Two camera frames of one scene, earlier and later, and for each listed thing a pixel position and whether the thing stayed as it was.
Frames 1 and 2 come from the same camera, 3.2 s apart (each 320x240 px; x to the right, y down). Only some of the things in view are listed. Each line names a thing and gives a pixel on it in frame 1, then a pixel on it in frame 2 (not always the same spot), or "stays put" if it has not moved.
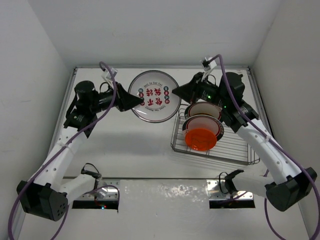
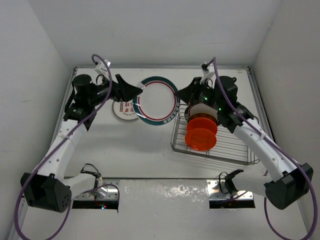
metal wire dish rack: [231, 146] stays put
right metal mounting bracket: [217, 190] stays put
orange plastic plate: [200, 139] stays put
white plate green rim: [204, 121] -> [158, 104]
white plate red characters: [155, 88] -> [124, 110]
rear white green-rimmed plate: [203, 108] stays put
